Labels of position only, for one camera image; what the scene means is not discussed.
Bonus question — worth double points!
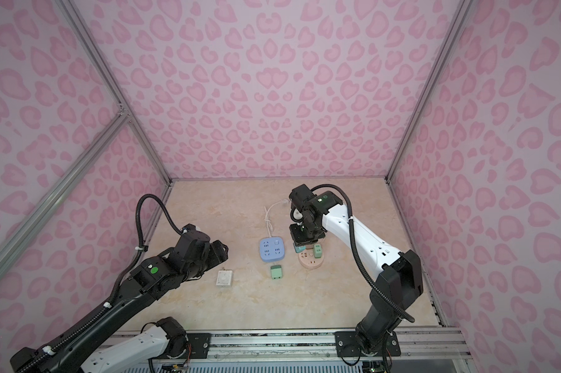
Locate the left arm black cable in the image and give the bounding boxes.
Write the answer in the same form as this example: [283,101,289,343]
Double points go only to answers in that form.
[9,193,188,373]

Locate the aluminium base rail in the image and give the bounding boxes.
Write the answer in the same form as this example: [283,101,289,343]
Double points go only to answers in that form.
[107,328,470,373]

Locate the pink round power strip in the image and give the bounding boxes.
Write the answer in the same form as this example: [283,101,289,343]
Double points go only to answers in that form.
[298,249,324,270]

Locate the white plug adapter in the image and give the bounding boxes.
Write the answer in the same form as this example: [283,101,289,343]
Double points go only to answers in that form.
[216,270,233,287]

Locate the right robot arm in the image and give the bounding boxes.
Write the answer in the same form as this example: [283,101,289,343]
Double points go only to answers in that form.
[289,183,424,355]

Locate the white power strip cable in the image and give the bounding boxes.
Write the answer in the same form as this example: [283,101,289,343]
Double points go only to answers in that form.
[263,199,291,239]

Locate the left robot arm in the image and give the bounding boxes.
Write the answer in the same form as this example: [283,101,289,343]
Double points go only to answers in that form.
[10,225,229,372]

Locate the aluminium frame diagonal bar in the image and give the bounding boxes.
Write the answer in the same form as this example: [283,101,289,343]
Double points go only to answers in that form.
[0,110,129,281]

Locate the green plug adapter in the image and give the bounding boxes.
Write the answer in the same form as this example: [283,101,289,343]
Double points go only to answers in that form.
[313,243,322,259]
[271,264,283,280]

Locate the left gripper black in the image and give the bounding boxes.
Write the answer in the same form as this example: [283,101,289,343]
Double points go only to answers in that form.
[186,242,235,284]

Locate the blue square power strip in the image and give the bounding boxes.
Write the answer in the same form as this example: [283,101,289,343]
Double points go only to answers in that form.
[259,236,285,263]

